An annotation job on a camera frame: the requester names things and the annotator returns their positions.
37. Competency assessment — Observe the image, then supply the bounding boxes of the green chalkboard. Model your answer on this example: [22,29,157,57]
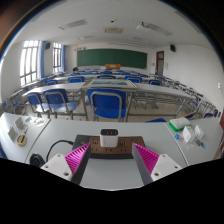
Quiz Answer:
[76,48,148,70]

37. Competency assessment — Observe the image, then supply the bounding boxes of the ceiling light panels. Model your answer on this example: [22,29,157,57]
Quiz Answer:
[58,18,174,46]

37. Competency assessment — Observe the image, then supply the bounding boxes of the colourful printed leaflet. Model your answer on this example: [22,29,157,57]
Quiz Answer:
[173,133,185,143]

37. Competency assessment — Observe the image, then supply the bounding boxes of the large window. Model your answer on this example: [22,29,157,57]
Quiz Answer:
[19,39,40,87]

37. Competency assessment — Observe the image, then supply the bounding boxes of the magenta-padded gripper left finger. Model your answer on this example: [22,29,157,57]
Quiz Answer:
[40,142,92,186]

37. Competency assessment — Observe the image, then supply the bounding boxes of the brown door with window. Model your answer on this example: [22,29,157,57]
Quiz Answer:
[155,50,165,76]

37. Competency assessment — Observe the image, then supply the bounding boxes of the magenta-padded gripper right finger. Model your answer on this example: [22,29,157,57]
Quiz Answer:
[131,142,183,186]

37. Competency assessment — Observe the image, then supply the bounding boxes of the grey classroom desks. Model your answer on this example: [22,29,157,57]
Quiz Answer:
[6,68,214,121]

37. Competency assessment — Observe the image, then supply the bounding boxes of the white charger block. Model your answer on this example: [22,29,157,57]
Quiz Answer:
[99,128,119,148]

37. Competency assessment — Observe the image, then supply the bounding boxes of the green and white box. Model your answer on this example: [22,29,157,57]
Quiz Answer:
[168,117,192,132]

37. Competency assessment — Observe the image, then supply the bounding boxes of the white card stand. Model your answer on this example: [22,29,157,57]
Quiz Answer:
[7,127,18,142]
[13,116,28,131]

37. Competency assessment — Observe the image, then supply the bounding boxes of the small blue and black badges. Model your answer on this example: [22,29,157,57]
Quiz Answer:
[195,139,207,150]

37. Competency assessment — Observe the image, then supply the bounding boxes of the ceiling air conditioner vent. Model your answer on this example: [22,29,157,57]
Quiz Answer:
[104,26,124,35]

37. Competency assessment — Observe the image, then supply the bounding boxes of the colourful sticker sheet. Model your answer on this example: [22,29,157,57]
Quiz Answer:
[25,116,46,128]

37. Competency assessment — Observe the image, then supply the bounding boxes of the blue curtain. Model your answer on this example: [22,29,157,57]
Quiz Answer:
[61,44,67,73]
[39,40,47,79]

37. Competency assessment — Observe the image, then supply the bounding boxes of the ceiling projector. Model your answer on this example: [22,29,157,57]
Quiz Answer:
[135,21,151,33]

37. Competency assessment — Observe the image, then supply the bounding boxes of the large white carton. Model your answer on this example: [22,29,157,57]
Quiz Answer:
[181,125,197,144]

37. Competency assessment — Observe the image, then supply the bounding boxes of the yellow round tape measure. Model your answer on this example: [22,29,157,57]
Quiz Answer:
[17,132,28,147]

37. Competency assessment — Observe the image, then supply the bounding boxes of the narrow window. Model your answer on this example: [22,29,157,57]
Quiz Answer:
[52,42,63,74]

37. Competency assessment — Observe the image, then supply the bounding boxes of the orange lectern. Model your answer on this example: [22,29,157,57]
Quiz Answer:
[105,63,122,70]

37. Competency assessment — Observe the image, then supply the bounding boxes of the black power cable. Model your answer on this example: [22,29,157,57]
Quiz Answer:
[29,139,74,168]

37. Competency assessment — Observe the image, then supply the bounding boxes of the small white carton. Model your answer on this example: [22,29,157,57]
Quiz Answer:
[194,124,205,140]

